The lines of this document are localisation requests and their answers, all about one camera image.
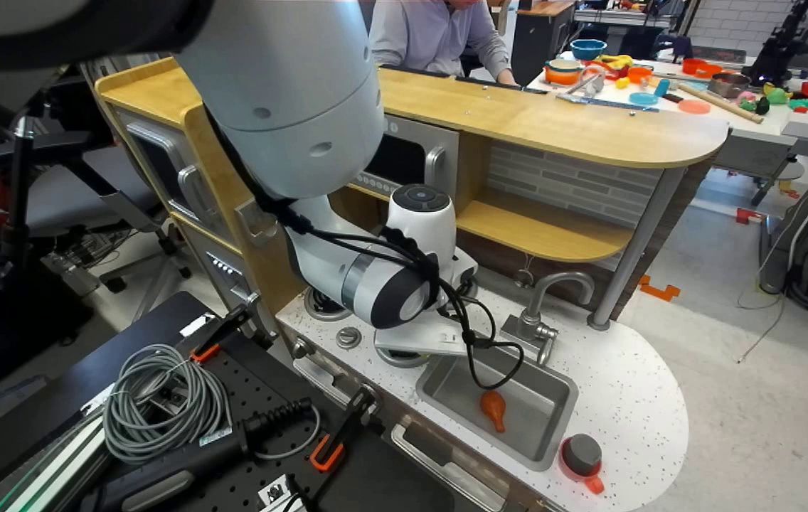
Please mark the red cup grey lid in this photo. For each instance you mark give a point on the red cup grey lid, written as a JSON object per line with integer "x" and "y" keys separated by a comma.
{"x": 580, "y": 455}

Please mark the red tray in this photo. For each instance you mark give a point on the red tray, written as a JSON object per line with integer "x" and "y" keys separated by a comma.
{"x": 702, "y": 68}

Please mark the blue bowl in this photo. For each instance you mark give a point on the blue bowl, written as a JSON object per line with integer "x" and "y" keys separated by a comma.
{"x": 590, "y": 45}

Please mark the black pegboard base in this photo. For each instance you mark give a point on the black pegboard base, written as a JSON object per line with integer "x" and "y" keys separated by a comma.
{"x": 250, "y": 378}

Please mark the black camera tripod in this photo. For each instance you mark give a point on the black camera tripod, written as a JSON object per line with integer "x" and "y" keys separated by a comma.
{"x": 21, "y": 187}

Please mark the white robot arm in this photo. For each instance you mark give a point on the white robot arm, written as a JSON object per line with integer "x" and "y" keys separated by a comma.
{"x": 291, "y": 93}

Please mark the round silver stove knob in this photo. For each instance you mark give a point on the round silver stove knob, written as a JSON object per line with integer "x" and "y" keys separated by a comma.
{"x": 347, "y": 337}

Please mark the orange pear-shaped toy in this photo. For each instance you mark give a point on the orange pear-shaped toy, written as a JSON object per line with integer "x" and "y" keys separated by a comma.
{"x": 492, "y": 411}

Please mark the grey toy sink basin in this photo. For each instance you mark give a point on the grey toy sink basin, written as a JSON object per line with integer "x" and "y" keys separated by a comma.
{"x": 535, "y": 406}

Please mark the silver toy faucet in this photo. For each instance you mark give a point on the silver toy faucet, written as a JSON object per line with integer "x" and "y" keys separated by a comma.
{"x": 529, "y": 324}

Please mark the white flat bar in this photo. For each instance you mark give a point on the white flat bar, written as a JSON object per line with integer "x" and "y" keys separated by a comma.
{"x": 42, "y": 467}

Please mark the person in grey shirt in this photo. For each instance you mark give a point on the person in grey shirt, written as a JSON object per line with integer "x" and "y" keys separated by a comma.
{"x": 434, "y": 38}

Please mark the black machine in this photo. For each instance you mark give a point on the black machine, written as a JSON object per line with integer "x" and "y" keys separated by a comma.
{"x": 782, "y": 38}

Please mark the white work table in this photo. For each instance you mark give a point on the white work table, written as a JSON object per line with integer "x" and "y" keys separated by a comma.
{"x": 782, "y": 122}

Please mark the grey toy microwave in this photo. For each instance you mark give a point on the grey toy microwave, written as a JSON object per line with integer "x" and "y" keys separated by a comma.
{"x": 394, "y": 157}

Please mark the wooden toy kitchen unit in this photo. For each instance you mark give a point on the wooden toy kitchen unit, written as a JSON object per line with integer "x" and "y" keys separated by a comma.
{"x": 535, "y": 118}

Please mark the orange disc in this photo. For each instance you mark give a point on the orange disc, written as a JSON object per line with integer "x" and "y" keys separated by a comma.
{"x": 694, "y": 105}

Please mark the orange bowl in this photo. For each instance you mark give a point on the orange bowl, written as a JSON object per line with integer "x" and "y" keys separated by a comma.
{"x": 563, "y": 73}

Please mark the black coil stove burner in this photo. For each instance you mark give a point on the black coil stove burner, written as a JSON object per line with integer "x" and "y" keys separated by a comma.
{"x": 405, "y": 356}
{"x": 323, "y": 305}

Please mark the wooden stick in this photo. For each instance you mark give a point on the wooden stick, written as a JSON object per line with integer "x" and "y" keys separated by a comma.
{"x": 718, "y": 100}

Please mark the dark office chair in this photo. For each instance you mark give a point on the dark office chair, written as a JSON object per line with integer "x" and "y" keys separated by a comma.
{"x": 71, "y": 193}

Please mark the orange black clamp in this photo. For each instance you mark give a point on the orange black clamp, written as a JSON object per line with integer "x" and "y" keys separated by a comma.
{"x": 220, "y": 337}
{"x": 341, "y": 429}

